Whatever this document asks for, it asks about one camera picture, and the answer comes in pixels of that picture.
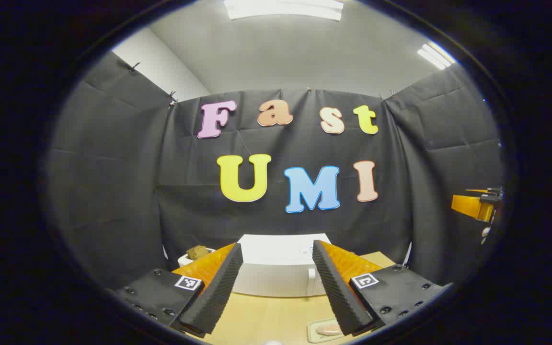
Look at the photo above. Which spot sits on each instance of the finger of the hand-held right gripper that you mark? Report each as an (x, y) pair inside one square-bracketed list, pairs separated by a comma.
[(470, 205)]

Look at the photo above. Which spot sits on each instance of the ceiling light panel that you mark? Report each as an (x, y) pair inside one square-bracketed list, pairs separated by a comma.
[(436, 55), (283, 9)]

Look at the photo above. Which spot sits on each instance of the white microwave oven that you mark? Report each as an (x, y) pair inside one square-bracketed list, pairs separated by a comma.
[(276, 263)]

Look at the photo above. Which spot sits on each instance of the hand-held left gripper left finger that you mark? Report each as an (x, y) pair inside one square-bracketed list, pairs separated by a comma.
[(218, 292)]

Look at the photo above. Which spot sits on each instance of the cream rectangular plate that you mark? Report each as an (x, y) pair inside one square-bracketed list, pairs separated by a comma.
[(315, 335)]

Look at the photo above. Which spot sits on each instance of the white pot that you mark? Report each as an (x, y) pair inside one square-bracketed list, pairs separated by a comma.
[(194, 256)]

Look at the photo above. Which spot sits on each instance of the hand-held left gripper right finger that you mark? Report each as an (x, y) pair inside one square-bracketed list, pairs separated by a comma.
[(338, 292)]

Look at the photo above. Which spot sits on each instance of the sesame bread roll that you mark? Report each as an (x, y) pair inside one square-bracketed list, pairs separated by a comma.
[(329, 329)]

